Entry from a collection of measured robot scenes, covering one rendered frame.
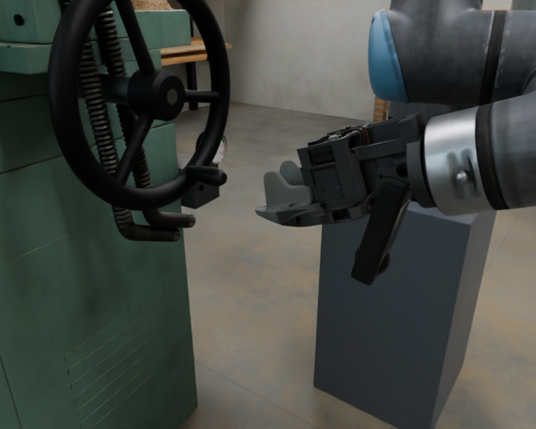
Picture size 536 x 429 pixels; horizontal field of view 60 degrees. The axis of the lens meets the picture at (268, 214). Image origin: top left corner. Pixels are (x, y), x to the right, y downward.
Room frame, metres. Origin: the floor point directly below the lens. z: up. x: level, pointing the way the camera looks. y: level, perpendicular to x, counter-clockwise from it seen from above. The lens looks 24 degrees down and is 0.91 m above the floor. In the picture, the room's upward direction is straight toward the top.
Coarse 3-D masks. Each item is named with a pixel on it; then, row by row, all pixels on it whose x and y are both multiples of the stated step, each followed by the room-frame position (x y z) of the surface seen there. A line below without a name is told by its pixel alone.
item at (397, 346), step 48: (336, 240) 0.90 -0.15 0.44; (432, 240) 0.79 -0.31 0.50; (480, 240) 0.87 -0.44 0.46; (336, 288) 0.90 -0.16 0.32; (384, 288) 0.84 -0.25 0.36; (432, 288) 0.78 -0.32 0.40; (336, 336) 0.89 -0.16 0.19; (384, 336) 0.83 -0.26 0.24; (432, 336) 0.77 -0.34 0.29; (336, 384) 0.89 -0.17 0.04; (384, 384) 0.82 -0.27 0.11; (432, 384) 0.76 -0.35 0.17
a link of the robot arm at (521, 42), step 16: (512, 16) 0.46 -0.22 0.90; (528, 16) 0.45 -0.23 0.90; (512, 32) 0.44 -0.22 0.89; (528, 32) 0.44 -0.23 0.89; (512, 48) 0.43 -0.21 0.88; (528, 48) 0.43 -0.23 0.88; (512, 64) 0.43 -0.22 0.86; (528, 64) 0.43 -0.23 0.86; (496, 80) 0.44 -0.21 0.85; (512, 80) 0.43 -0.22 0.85; (528, 80) 0.41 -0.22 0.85; (496, 96) 0.44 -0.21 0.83; (512, 96) 0.44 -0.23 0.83
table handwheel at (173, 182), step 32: (96, 0) 0.50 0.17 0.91; (128, 0) 0.55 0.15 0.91; (192, 0) 0.63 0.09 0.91; (64, 32) 0.48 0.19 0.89; (128, 32) 0.55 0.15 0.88; (64, 64) 0.46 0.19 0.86; (224, 64) 0.68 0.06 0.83; (64, 96) 0.46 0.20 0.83; (128, 96) 0.56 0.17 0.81; (160, 96) 0.55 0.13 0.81; (192, 96) 0.63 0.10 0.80; (224, 96) 0.68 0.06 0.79; (64, 128) 0.46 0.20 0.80; (224, 128) 0.67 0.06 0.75; (96, 160) 0.48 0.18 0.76; (128, 160) 0.53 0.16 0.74; (192, 160) 0.63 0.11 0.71; (96, 192) 0.48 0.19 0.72; (128, 192) 0.51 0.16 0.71; (160, 192) 0.56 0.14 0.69
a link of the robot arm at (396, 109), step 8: (392, 104) 0.95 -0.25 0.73; (400, 104) 0.92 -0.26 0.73; (408, 104) 0.91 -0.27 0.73; (416, 104) 0.90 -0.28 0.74; (424, 104) 0.89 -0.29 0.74; (432, 104) 0.89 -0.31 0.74; (392, 112) 0.94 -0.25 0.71; (400, 112) 0.92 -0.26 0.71; (408, 112) 0.91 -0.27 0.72; (432, 112) 0.89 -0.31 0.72; (440, 112) 0.89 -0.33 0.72; (448, 112) 0.89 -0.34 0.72
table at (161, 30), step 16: (144, 16) 0.82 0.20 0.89; (160, 16) 0.85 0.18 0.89; (176, 16) 0.88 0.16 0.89; (144, 32) 0.81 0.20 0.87; (160, 32) 0.85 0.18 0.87; (176, 32) 0.88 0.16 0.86; (0, 48) 0.55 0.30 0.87; (16, 48) 0.54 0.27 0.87; (32, 48) 0.54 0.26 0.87; (48, 48) 0.56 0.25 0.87; (96, 48) 0.61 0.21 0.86; (128, 48) 0.66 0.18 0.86; (160, 48) 0.84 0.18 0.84; (0, 64) 0.56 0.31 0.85; (16, 64) 0.54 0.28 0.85; (32, 64) 0.54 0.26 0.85; (96, 64) 0.61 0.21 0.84
